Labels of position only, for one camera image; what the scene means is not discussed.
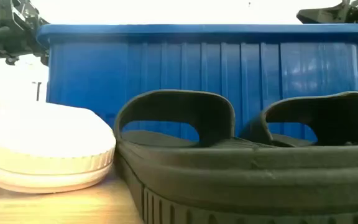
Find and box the blue plastic bin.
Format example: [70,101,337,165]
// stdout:
[37,24,358,143]

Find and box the black round knob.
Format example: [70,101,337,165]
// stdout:
[4,55,20,66]

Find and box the thin dark post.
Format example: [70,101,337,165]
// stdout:
[32,81,42,101]

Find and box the pink slide sandal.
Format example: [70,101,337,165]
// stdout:
[0,96,117,194]

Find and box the large black slide sandal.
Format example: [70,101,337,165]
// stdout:
[239,90,358,147]
[113,89,358,224]

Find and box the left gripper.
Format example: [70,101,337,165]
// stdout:
[0,0,49,66]

